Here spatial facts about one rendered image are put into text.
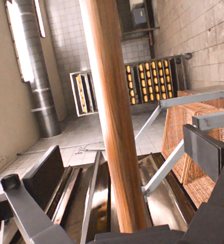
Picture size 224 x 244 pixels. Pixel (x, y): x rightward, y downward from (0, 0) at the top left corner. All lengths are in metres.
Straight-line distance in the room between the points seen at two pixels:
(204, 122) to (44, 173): 0.54
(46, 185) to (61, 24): 5.41
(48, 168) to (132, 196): 0.08
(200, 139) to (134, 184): 0.07
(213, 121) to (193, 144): 0.46
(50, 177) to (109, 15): 0.14
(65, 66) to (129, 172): 5.19
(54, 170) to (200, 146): 0.13
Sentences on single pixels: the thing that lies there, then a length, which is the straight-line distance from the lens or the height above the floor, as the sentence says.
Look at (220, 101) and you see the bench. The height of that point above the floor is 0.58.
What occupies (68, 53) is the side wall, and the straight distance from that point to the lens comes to 5.35.
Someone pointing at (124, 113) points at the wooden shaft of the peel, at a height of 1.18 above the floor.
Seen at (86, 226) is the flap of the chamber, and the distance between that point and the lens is 0.96.
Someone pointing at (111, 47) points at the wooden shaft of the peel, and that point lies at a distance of 0.17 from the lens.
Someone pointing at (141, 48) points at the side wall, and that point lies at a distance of 5.29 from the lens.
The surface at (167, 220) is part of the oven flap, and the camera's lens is 1.15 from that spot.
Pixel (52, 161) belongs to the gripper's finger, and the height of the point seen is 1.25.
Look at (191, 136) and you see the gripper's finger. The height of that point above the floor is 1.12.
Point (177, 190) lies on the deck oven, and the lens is 1.37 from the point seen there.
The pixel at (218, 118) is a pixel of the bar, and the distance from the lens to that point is 0.65.
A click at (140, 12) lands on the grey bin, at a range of 4.77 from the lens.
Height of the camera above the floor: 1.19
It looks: 2 degrees up
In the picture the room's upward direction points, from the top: 99 degrees counter-clockwise
